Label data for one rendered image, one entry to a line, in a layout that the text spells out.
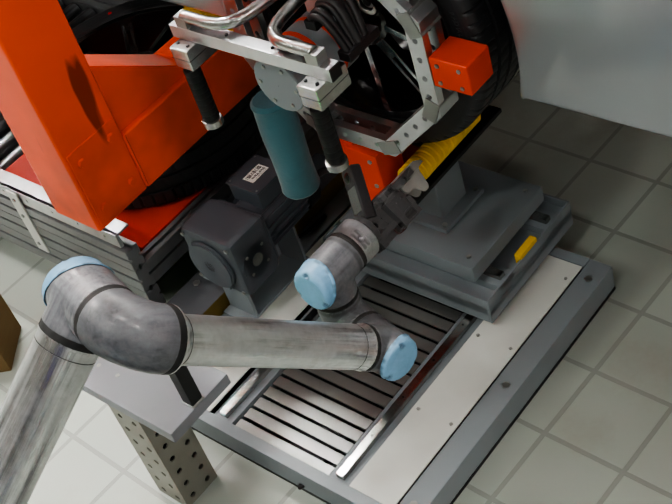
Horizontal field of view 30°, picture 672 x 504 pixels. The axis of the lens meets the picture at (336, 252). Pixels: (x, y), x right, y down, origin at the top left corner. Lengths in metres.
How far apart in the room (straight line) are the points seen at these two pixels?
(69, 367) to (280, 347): 0.35
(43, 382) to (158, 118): 0.94
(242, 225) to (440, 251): 0.46
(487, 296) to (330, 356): 0.76
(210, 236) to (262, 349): 0.81
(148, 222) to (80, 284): 1.18
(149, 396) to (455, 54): 0.91
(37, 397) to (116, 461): 0.99
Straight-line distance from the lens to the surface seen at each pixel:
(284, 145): 2.68
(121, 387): 2.61
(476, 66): 2.36
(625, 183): 3.34
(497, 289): 2.90
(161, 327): 2.00
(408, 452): 2.76
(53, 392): 2.13
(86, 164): 2.76
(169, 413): 2.51
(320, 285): 2.33
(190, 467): 2.88
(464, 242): 2.94
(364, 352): 2.28
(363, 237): 2.38
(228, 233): 2.89
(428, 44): 2.38
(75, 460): 3.16
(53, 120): 2.69
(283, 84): 2.47
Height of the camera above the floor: 2.26
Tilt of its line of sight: 43 degrees down
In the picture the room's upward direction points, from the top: 20 degrees counter-clockwise
